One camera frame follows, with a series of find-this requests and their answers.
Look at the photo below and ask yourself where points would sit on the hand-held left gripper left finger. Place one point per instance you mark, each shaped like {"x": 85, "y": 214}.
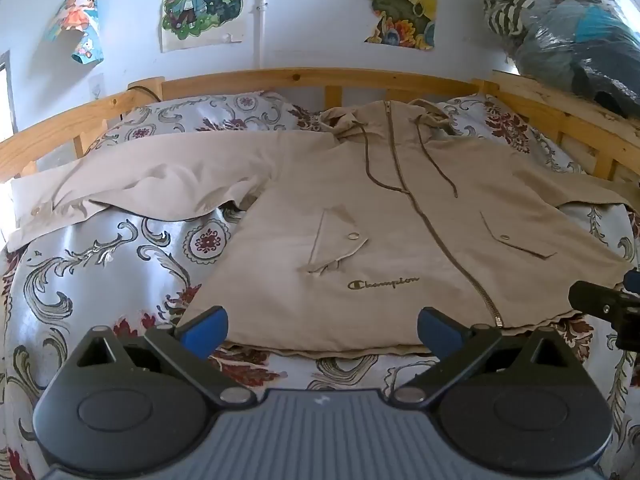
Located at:
{"x": 206, "y": 332}

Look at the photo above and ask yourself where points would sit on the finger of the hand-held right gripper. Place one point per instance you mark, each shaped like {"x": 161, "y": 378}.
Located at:
{"x": 592, "y": 296}

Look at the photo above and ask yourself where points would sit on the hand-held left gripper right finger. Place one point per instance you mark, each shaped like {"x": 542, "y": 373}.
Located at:
{"x": 439, "y": 332}

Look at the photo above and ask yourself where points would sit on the beige hooded zip jacket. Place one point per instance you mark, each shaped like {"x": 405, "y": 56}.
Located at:
{"x": 380, "y": 220}

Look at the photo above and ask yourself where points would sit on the clear plastic bag of clothes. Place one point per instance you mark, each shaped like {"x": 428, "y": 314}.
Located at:
{"x": 565, "y": 25}

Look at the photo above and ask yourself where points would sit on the floral patterned bedspread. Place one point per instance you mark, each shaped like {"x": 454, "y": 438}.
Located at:
{"x": 100, "y": 270}

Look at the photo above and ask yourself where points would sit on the pale rough wooden plank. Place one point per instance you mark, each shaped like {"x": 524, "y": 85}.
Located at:
{"x": 550, "y": 95}

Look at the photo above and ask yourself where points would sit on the window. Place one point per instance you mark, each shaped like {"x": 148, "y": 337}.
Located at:
{"x": 6, "y": 95}

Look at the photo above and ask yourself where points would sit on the blond cartoon child poster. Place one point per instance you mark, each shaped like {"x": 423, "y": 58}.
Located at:
{"x": 202, "y": 2}

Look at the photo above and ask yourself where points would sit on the autumn landscape poster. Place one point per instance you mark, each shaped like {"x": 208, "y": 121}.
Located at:
{"x": 397, "y": 2}

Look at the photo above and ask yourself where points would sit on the curled anime girl poster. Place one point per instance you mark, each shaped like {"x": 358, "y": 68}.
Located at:
{"x": 75, "y": 15}

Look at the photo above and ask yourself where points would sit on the wooden bed frame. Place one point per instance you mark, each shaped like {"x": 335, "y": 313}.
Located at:
{"x": 300, "y": 79}

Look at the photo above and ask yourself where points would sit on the white wall pipe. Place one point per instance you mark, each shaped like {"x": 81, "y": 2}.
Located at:
{"x": 262, "y": 15}

